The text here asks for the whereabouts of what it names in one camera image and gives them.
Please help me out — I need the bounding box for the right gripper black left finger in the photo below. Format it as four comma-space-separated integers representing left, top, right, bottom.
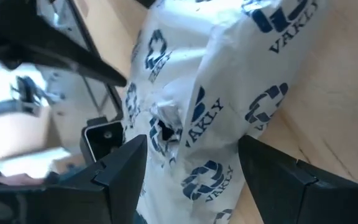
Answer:
0, 134, 149, 224

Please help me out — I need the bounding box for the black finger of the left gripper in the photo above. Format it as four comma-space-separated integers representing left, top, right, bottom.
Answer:
0, 9, 127, 87

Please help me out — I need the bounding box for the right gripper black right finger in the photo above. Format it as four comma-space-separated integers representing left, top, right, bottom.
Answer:
237, 134, 358, 224

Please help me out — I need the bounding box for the white pouch blue print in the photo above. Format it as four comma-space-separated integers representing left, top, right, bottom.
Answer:
121, 0, 323, 224

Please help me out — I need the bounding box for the black aluminium rig frame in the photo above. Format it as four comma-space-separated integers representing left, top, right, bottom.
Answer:
67, 0, 127, 166

